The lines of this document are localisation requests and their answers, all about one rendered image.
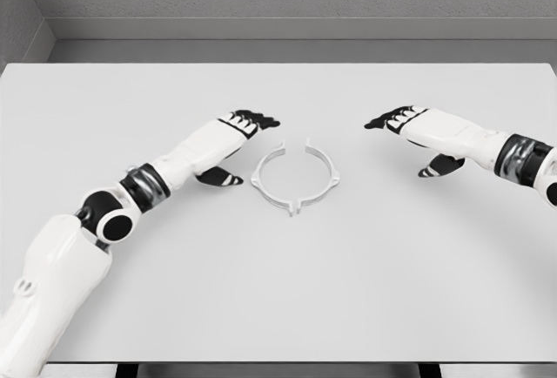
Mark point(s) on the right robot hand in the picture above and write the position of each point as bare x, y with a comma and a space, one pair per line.
435, 130

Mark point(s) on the white pipe clamp half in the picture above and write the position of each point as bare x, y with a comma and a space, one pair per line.
258, 176
337, 176

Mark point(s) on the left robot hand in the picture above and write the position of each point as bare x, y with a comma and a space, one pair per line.
219, 136

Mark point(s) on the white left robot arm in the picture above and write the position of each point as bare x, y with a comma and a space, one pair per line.
65, 256

